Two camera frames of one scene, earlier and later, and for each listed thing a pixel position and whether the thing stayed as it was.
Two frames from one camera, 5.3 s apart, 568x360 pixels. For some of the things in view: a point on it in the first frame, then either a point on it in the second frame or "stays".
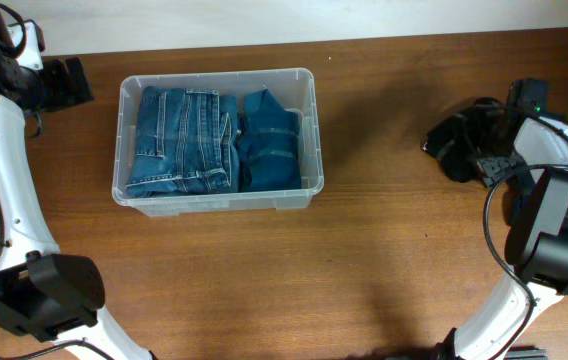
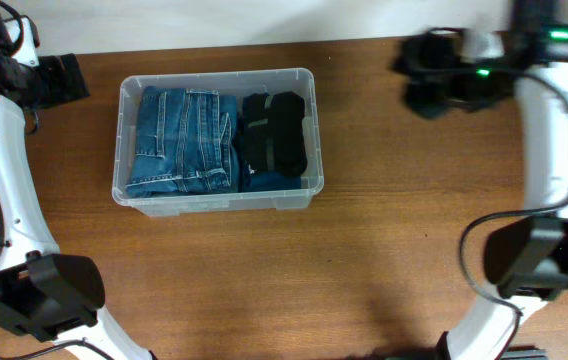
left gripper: x=57 y=83 stays
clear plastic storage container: x=222 y=142 stays
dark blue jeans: x=187 y=142 stays
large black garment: x=483 y=128 to x=274 y=136
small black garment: x=515 y=196 to x=432 y=98
